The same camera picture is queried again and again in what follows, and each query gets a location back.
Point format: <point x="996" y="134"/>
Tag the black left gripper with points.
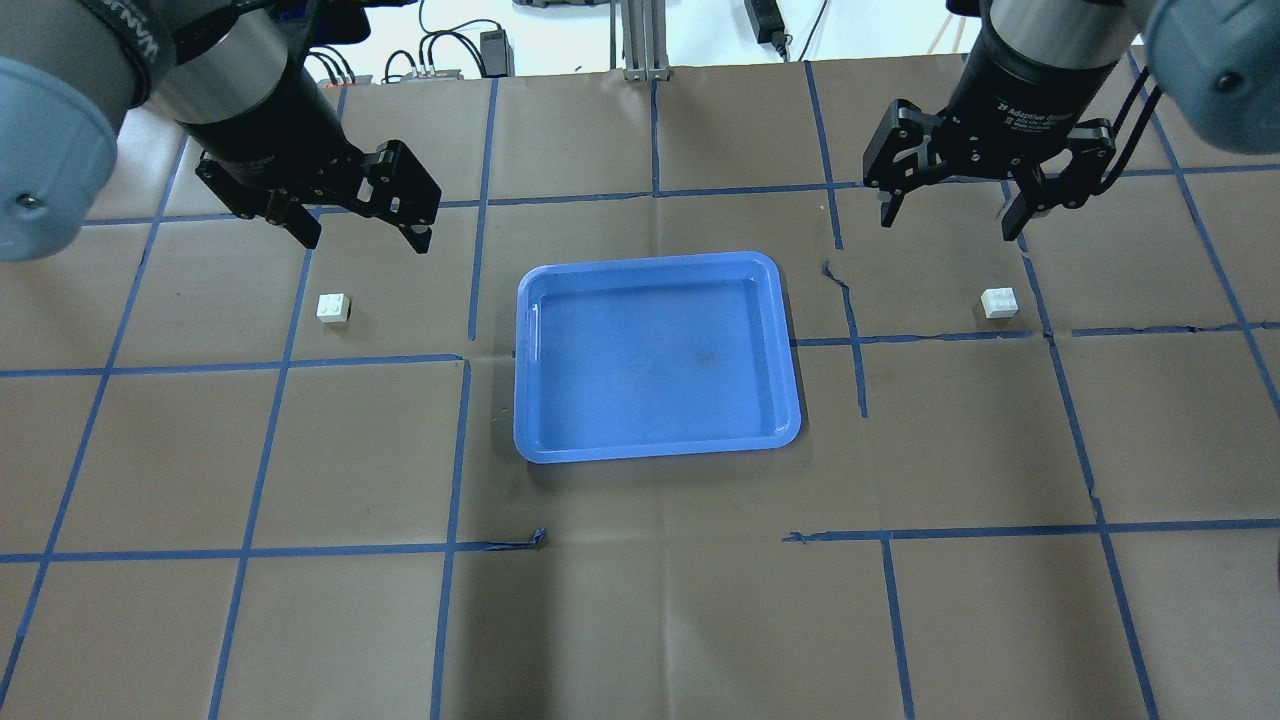
<point x="268" y="125"/>

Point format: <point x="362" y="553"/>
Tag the black power adapter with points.
<point x="766" y="22"/>
<point x="496" y="54"/>

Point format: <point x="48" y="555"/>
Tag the aluminium frame post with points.
<point x="644" y="40"/>

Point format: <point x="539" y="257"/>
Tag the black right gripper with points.
<point x="1022" y="98"/>

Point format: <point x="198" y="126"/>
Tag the blue plastic tray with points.
<point x="653" y="357"/>

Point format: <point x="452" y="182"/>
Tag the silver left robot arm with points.
<point x="231" y="74"/>

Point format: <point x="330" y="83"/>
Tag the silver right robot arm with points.
<point x="1217" y="60"/>

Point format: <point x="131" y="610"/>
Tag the white toy block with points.
<point x="333" y="308"/>
<point x="999" y="303"/>

